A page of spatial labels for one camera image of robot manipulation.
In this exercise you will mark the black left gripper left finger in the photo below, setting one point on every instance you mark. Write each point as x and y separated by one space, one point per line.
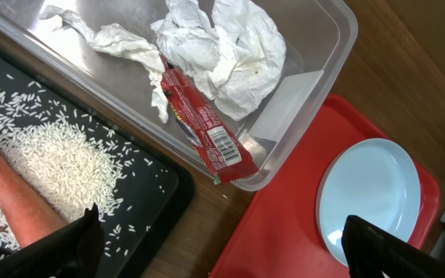
72 251

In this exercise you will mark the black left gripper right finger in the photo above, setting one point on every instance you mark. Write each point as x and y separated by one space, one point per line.
372 252

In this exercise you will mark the orange carrot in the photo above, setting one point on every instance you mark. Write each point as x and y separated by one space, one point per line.
28 215

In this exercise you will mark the light blue plate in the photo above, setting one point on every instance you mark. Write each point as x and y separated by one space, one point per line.
376 180

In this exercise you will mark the pile of white rice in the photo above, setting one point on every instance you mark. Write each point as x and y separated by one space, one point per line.
60 166

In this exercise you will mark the black food waste tray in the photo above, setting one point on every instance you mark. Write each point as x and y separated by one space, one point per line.
137 185

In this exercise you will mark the clear plastic waste bin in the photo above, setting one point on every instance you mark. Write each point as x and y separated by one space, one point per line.
319 35

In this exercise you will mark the red serving tray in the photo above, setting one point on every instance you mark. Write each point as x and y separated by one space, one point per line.
278 235

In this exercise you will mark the red snack wrapper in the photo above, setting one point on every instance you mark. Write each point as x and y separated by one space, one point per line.
224 156

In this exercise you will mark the twisted white tissue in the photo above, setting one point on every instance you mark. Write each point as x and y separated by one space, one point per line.
116 41

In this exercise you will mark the large crumpled white tissue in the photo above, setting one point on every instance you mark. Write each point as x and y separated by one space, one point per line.
235 55

